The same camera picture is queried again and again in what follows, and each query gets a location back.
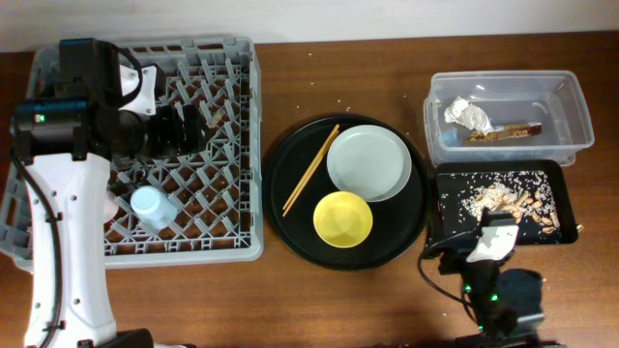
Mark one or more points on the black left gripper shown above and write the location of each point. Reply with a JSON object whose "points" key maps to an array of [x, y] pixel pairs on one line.
{"points": [[174, 143]]}

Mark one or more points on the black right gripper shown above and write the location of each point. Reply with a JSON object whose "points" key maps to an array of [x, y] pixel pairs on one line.
{"points": [[456, 256]]}

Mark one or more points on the light blue plastic cup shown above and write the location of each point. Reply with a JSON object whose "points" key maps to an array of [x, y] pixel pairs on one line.
{"points": [[153, 207]]}

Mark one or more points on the pink plastic cup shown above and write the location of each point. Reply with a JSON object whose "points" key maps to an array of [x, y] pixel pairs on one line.
{"points": [[110, 207]]}

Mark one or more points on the food scraps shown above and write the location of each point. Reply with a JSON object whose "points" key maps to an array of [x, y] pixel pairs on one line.
{"points": [[526, 196]]}

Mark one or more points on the gold snack wrapper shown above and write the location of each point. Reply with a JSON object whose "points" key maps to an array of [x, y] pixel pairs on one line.
{"points": [[511, 131]]}

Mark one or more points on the yellow bowl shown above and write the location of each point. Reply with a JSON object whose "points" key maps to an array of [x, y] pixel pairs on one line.
{"points": [[342, 219]]}

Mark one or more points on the light grey plate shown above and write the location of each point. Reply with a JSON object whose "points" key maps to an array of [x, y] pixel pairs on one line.
{"points": [[370, 161]]}

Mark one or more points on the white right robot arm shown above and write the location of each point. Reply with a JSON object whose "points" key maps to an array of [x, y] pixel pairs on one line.
{"points": [[505, 305]]}

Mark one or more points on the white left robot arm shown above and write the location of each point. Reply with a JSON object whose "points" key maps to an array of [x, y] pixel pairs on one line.
{"points": [[101, 104]]}

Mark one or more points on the grey plastic dishwasher rack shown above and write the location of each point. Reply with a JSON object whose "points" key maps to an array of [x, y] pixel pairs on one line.
{"points": [[218, 191]]}

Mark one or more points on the black rectangular tray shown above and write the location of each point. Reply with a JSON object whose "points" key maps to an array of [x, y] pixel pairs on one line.
{"points": [[445, 224]]}

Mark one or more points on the crumpled white tissue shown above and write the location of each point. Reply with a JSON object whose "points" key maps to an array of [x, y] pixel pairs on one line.
{"points": [[469, 115]]}

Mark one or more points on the clear plastic bin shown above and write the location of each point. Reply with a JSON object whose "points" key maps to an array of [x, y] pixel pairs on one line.
{"points": [[554, 99]]}

